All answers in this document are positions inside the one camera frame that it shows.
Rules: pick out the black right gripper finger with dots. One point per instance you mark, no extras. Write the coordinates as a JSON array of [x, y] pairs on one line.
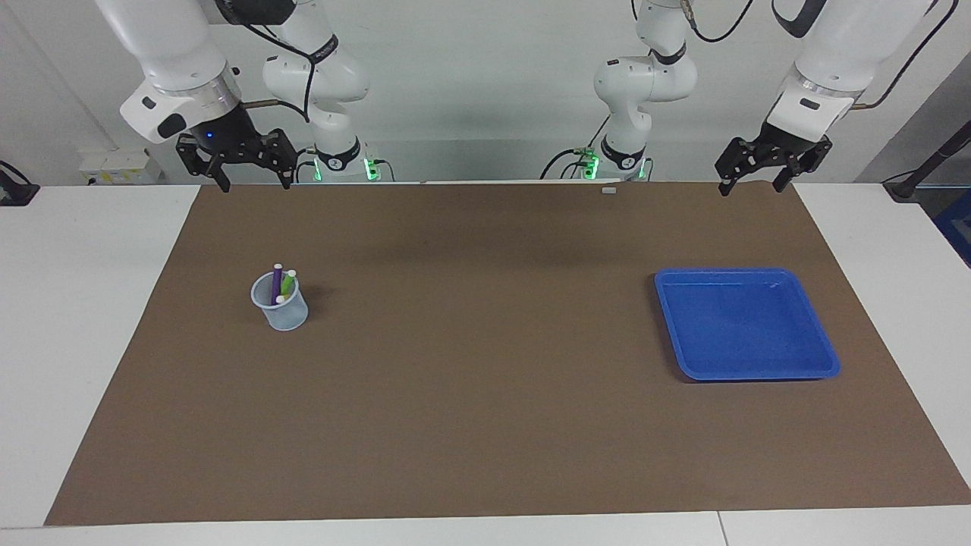
[[282, 155], [201, 159]]

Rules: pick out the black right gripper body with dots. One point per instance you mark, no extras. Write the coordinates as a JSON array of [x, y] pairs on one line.
[[227, 136]]

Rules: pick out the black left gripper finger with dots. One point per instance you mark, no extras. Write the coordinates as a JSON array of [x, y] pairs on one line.
[[734, 159], [800, 163]]

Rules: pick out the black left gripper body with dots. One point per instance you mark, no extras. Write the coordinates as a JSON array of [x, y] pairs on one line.
[[789, 144]]

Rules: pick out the purple highlighter pen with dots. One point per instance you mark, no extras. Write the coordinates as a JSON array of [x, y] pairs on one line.
[[277, 280]]

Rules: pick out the green highlighter pen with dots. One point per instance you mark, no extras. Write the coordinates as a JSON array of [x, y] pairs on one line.
[[288, 282]]

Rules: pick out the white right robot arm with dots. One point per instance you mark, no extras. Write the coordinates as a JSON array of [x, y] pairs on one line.
[[167, 45]]

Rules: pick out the black stand pole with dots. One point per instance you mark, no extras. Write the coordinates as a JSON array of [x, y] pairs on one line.
[[929, 163]]

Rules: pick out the translucent plastic cup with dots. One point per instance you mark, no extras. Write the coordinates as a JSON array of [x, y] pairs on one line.
[[287, 318]]

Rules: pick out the blue plastic tray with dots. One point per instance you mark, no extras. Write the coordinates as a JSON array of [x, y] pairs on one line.
[[743, 326]]

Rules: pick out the blue crate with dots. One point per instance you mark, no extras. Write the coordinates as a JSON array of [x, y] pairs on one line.
[[957, 227]]

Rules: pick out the brown table mat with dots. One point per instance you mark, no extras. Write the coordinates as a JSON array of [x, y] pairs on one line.
[[485, 379]]

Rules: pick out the white wall socket box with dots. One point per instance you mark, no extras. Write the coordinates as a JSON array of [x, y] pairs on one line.
[[117, 167]]

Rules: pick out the black clamp mount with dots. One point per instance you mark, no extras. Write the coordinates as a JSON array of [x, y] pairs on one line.
[[15, 193]]

